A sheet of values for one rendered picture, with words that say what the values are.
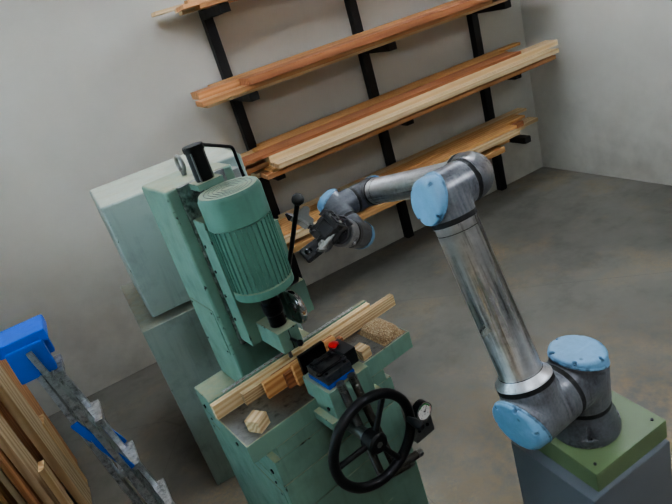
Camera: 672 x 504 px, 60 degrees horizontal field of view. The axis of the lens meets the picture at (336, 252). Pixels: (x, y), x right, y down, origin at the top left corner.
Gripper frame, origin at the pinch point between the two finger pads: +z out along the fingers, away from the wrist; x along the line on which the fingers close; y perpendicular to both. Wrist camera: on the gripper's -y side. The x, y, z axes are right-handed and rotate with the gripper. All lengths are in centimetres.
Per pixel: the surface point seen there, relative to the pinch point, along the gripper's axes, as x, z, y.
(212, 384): -2, -21, -70
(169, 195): -31.4, 16.3, -14.9
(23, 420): -63, -21, -164
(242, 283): 1.5, 10.9, -17.6
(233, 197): -10.1, 20.5, 1.4
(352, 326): 19.3, -31.0, -20.2
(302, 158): -114, -156, -27
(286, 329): 13.4, -4.4, -24.7
